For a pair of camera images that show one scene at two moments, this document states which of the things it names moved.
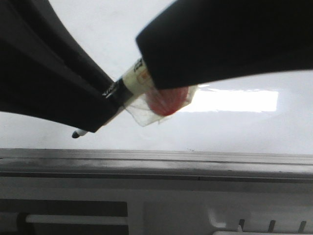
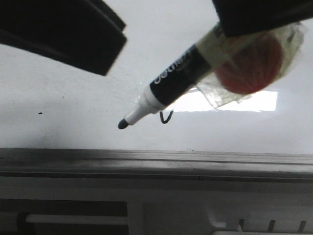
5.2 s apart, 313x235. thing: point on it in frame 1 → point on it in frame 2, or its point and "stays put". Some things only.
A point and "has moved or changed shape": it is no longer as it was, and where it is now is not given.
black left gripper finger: (57, 82) → (86, 33)
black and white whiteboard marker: (146, 103) has moved or changed shape
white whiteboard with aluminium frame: (250, 135) stays put
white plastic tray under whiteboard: (88, 206) stays put
